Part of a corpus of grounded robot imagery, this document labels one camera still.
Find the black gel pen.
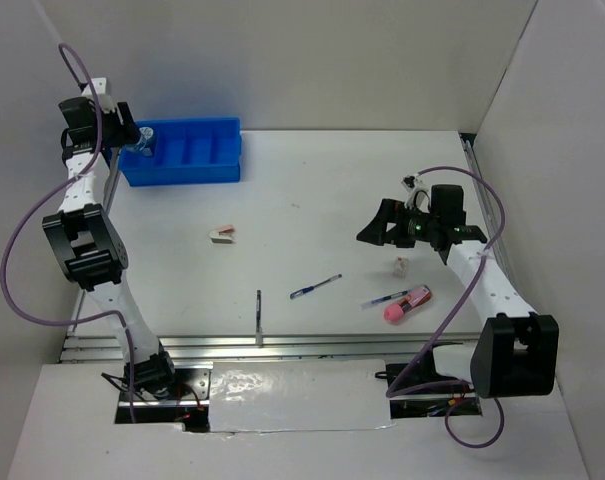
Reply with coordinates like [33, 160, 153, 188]
[255, 289, 263, 348]

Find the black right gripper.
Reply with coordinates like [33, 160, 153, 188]
[357, 198, 440, 248]

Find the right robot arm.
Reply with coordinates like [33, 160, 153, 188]
[356, 177, 559, 398]

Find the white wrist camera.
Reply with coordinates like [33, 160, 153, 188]
[81, 77, 117, 114]
[401, 173, 430, 210]

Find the white staples box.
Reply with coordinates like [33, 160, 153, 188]
[393, 257, 410, 278]

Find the pink white mini stapler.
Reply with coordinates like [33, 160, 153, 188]
[209, 225, 235, 244]

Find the aluminium right rail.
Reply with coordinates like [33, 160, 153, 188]
[460, 133, 535, 325]

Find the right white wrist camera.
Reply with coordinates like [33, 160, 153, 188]
[401, 173, 430, 210]

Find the aluminium rail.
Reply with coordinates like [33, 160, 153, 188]
[460, 133, 535, 325]
[59, 333, 479, 364]

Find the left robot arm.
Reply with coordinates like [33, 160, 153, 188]
[42, 96, 180, 400]

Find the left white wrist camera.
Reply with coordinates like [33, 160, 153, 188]
[81, 77, 117, 114]

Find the silver foil cover sheet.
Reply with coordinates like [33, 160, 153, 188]
[208, 359, 393, 433]

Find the pink capped marker tube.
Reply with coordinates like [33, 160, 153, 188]
[383, 285, 432, 324]

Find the blue compartment tray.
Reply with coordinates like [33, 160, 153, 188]
[118, 117, 242, 187]

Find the blue clear ballpoint pen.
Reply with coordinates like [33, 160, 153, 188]
[289, 274, 343, 300]

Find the aluminium front rail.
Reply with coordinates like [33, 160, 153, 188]
[59, 333, 479, 364]

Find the dark blue gel pen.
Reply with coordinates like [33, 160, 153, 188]
[360, 290, 410, 310]

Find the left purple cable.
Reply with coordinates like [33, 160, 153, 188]
[0, 43, 138, 425]

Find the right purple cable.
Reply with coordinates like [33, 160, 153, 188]
[384, 166, 507, 448]

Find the purple cable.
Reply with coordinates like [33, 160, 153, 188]
[0, 43, 138, 425]
[384, 166, 507, 448]

